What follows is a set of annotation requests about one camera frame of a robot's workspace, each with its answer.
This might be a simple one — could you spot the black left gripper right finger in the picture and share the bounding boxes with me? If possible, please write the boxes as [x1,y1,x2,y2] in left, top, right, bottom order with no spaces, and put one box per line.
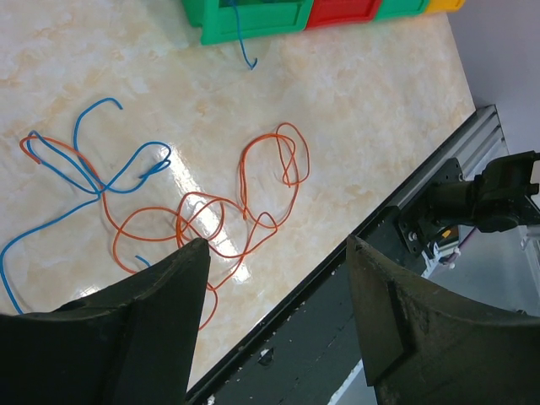
[346,235,539,404]

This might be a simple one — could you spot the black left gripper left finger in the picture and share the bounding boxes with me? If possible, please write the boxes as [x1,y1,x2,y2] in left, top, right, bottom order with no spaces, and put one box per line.
[1,238,210,404]

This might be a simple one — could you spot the blue orange wires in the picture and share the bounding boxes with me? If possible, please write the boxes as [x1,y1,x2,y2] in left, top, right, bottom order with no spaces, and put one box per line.
[0,96,312,332]

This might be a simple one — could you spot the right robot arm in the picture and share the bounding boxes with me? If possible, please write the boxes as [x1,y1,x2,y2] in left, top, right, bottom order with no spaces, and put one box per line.
[396,151,539,257]

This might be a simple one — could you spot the left green bin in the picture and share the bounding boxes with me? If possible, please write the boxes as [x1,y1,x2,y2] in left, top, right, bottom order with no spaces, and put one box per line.
[181,0,313,46]

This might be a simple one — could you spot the green bin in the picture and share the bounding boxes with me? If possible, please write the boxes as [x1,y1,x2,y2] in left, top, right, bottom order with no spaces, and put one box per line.
[374,0,429,21]
[181,0,313,46]

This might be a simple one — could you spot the right green bin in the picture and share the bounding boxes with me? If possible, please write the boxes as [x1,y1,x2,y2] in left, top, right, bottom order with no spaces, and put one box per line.
[374,0,429,21]

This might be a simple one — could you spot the yellow bin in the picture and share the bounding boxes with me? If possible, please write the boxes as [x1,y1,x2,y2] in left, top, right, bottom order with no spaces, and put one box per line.
[424,0,466,14]

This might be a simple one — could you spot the red bin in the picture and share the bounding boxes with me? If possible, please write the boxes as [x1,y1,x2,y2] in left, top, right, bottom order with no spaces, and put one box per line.
[305,0,382,30]

